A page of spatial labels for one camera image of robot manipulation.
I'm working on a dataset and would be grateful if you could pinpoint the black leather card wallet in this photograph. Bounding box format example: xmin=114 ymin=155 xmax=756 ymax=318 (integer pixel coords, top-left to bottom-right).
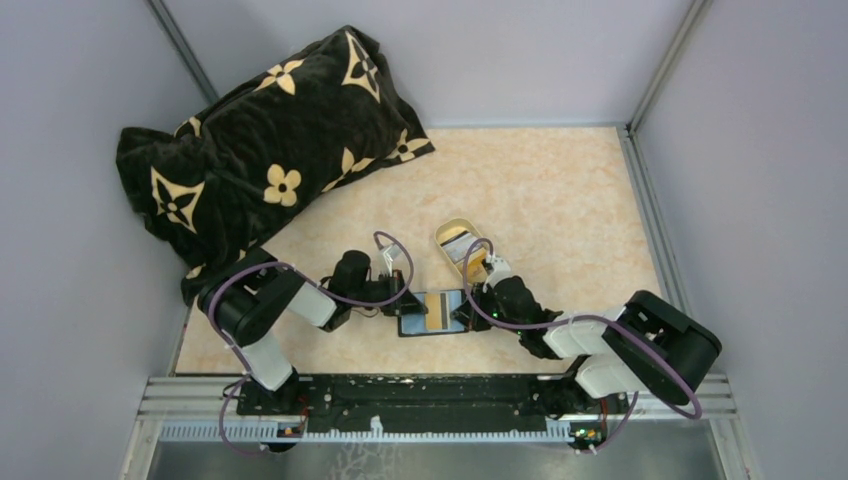
xmin=397 ymin=290 xmax=468 ymax=338

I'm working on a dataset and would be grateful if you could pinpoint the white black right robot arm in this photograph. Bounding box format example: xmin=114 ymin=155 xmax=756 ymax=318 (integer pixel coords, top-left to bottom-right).
xmin=451 ymin=276 xmax=723 ymax=418

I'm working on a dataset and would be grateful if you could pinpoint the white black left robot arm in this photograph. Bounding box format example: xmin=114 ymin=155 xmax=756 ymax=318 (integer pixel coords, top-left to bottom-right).
xmin=197 ymin=248 xmax=428 ymax=404

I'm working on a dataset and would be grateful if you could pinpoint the beige oval card holder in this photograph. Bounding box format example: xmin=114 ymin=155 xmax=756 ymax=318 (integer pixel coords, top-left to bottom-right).
xmin=435 ymin=218 xmax=491 ymax=280

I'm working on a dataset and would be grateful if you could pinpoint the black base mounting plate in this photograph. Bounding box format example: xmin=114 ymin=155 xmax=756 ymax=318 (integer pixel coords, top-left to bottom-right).
xmin=236 ymin=374 xmax=629 ymax=434

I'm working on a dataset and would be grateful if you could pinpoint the black floral pillow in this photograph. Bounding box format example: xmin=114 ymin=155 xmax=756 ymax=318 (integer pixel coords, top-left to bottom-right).
xmin=115 ymin=25 xmax=434 ymax=302

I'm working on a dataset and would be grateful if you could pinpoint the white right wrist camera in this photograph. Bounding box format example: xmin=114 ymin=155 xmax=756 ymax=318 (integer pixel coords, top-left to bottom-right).
xmin=483 ymin=253 xmax=513 ymax=291

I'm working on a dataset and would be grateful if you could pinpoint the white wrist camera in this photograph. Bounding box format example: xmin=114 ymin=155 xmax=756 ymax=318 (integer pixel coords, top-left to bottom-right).
xmin=483 ymin=253 xmax=513 ymax=291
xmin=378 ymin=242 xmax=407 ymax=273

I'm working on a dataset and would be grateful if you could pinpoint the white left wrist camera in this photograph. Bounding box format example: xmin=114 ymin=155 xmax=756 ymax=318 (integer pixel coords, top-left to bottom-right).
xmin=378 ymin=242 xmax=407 ymax=273

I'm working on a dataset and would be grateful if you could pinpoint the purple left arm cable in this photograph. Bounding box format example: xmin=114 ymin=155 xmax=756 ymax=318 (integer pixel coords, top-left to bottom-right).
xmin=207 ymin=230 xmax=416 ymax=458

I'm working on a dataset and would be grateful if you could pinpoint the aluminium right side rail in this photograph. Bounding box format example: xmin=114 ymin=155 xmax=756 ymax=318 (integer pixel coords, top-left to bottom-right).
xmin=617 ymin=124 xmax=692 ymax=314

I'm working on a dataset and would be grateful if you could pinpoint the aluminium frame rail front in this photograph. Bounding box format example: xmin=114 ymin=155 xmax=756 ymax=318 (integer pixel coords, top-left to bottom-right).
xmin=137 ymin=374 xmax=739 ymax=445

